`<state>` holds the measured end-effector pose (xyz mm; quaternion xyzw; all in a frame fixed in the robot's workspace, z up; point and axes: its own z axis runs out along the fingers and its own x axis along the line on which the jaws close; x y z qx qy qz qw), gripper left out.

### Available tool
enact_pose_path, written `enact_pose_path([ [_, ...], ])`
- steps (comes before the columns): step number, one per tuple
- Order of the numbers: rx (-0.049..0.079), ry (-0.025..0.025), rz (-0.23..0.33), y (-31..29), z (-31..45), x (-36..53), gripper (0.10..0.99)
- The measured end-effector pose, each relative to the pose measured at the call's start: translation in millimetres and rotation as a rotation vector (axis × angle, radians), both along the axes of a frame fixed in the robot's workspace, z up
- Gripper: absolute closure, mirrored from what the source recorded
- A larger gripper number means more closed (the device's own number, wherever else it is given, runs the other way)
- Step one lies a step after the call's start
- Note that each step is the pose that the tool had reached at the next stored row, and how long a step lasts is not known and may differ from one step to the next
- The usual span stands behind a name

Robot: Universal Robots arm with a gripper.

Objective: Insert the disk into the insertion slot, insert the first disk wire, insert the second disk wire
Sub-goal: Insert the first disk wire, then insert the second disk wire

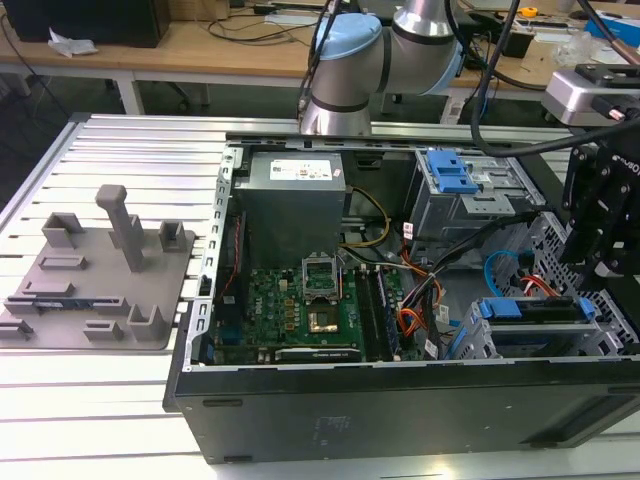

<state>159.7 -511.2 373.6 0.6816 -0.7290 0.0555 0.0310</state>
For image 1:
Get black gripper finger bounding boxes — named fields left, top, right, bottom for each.
left=558, top=146, right=610, bottom=263
left=591, top=172, right=640, bottom=280

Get hard disk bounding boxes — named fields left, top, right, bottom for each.
left=474, top=294, right=597, bottom=326

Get grey perforated disk bay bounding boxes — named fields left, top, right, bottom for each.
left=452, top=209, right=640, bottom=361

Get grey metal drive cage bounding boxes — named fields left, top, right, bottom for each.
left=404, top=148, right=546, bottom=251

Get clear plastic bag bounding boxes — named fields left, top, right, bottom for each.
left=554, top=32, right=602, bottom=67

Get blue drive carrier latch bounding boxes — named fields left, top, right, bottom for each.
left=427, top=148, right=480, bottom=195

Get wooden desk with clutter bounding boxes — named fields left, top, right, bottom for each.
left=449, top=0, right=640, bottom=122

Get blue cardboard box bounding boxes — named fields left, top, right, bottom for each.
left=587, top=12, right=640, bottom=39

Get small black device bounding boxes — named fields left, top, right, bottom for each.
left=501, top=24, right=537, bottom=59

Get RAM stick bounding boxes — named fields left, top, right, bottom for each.
left=375, top=269, right=402, bottom=354

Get black RAM slots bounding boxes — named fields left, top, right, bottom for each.
left=355, top=267, right=394, bottom=362

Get CPU socket with gold contacts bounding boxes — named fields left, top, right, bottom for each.
left=303, top=298, right=347, bottom=337

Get grey power supply unit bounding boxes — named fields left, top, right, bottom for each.
left=232, top=151, right=349, bottom=271

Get black graphics card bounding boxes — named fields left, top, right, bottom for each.
left=257, top=346, right=362, bottom=366

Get black open PC case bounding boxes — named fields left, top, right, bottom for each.
left=163, top=130, right=640, bottom=466

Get green motherboard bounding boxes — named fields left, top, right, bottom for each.
left=199, top=264, right=406, bottom=366

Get white flat device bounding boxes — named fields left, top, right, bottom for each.
left=264, top=10, right=324, bottom=27

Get wooden desk with white legs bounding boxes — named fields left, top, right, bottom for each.
left=0, top=0, right=321, bottom=117

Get grey plastic parts rack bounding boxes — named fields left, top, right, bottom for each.
left=0, top=183, right=197, bottom=351

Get large black box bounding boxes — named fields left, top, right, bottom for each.
left=2, top=0, right=171, bottom=49

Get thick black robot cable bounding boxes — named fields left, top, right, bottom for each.
left=442, top=0, right=601, bottom=157

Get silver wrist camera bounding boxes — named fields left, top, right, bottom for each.
left=543, top=62, right=640, bottom=126

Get red disk wire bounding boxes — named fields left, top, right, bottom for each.
left=519, top=272, right=572, bottom=302

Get blue disk wire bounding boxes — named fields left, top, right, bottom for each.
left=482, top=248, right=532, bottom=302

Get black sleeved cable bundle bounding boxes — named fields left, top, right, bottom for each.
left=399, top=209, right=541, bottom=361

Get yellow black power cable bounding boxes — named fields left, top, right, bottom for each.
left=339, top=185, right=392, bottom=250

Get orange red wire bundle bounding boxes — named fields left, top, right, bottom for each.
left=397, top=247, right=449, bottom=351

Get metal socket cover frame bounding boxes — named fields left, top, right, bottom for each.
left=299, top=252, right=342, bottom=301

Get black cables beside arm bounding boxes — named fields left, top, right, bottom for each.
left=294, top=0, right=346, bottom=119

